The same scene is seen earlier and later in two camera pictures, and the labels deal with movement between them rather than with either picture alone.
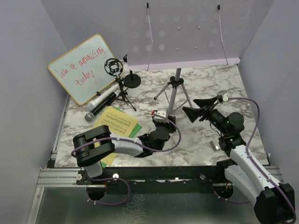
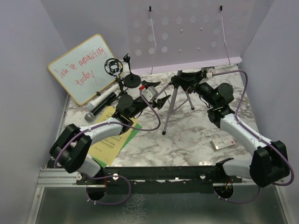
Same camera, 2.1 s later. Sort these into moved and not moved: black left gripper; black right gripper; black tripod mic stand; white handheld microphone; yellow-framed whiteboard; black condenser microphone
Moved: black left gripper; black right gripper
Not moved: white handheld microphone; black condenser microphone; yellow-framed whiteboard; black tripod mic stand
